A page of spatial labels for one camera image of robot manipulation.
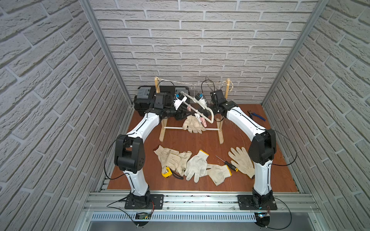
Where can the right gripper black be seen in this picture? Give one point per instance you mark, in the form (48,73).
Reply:
(203,111)

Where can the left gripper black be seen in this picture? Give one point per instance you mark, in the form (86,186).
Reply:
(179,112)

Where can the wooden drying rack frame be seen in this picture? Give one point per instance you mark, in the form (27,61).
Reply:
(164,127)

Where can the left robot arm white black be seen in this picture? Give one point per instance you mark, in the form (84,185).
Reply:
(129,148)

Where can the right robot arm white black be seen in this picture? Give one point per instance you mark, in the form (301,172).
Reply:
(261,150)

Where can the pink clothes clip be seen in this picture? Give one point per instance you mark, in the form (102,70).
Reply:
(201,120)

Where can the grey plastic clip hanger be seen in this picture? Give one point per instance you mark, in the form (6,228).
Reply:
(209,85)

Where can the black plastic toolbox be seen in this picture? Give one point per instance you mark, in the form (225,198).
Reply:
(146,95)

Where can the white glove yellow cuff centre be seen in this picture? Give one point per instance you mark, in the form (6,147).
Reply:
(196,166)

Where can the white glove yellow cuff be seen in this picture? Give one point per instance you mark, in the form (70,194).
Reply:
(196,166)
(217,173)

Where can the yellow tape measure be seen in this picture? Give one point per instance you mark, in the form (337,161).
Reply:
(169,173)

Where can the yellow black screwdriver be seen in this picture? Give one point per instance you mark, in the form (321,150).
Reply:
(231,166)

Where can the white glove red cuff right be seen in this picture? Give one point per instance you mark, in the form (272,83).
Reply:
(241,160)

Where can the white glove yellow cuff lower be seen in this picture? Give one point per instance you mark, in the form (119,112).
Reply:
(217,173)

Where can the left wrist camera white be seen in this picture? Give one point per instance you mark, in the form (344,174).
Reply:
(179,100)

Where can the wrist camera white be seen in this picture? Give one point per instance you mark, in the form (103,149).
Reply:
(200,97)
(179,100)

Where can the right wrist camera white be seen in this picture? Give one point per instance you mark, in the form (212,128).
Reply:
(200,97)

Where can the blue handled pliers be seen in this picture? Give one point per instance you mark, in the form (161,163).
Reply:
(252,115)

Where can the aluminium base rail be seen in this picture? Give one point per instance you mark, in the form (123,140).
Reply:
(116,205)

